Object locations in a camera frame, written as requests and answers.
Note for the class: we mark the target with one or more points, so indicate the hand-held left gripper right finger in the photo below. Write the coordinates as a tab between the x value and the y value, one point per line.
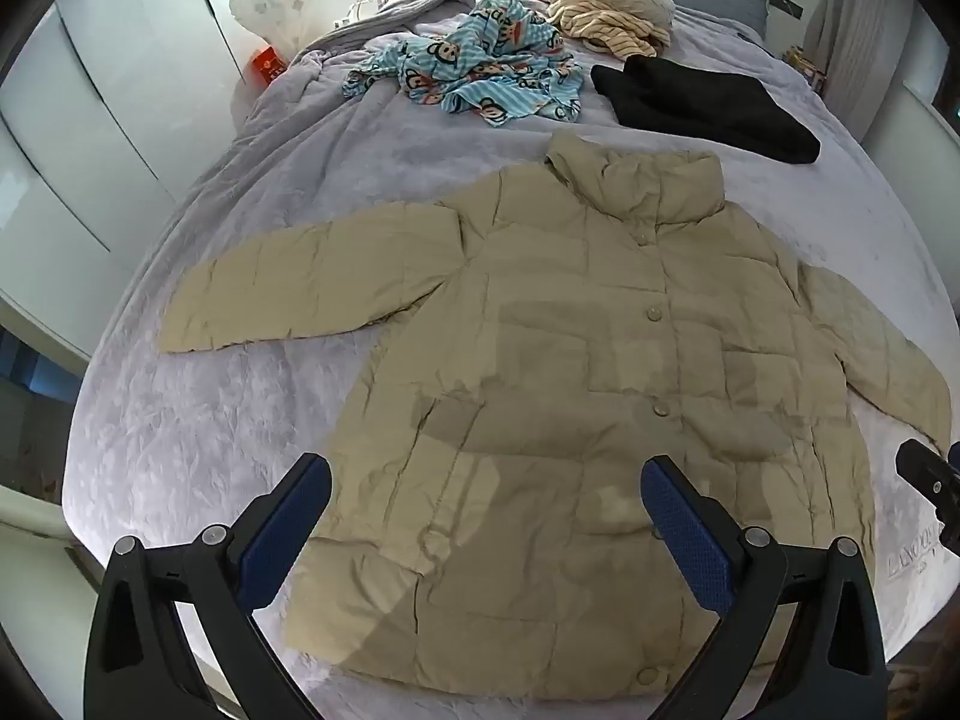
686	532

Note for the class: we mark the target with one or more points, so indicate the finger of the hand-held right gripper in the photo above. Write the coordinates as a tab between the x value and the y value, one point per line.
928	476

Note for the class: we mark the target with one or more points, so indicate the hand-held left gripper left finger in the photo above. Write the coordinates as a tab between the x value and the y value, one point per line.
289	521

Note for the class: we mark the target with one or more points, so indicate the beige puffer jacket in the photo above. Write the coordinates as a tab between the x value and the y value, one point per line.
570	330

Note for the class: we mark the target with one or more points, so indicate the black garment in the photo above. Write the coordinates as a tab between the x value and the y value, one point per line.
705	109

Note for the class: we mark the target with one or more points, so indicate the colourful small box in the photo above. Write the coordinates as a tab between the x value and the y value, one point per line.
806	67

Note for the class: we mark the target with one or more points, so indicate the red box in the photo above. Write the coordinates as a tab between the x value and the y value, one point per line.
268	65

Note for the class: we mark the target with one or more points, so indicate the white wardrobe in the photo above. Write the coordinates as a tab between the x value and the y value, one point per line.
97	105

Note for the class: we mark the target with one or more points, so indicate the grey pleated curtain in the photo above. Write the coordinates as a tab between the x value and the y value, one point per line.
855	7

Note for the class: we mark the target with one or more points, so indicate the blue cartoon print pajamas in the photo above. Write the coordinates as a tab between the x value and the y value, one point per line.
480	64

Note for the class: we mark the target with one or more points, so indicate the cream striped garment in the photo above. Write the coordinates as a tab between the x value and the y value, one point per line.
600	19

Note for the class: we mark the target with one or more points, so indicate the white plastic bag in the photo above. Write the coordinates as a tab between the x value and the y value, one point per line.
274	0

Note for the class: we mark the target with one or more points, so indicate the black wall plate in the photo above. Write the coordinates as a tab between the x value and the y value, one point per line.
785	6

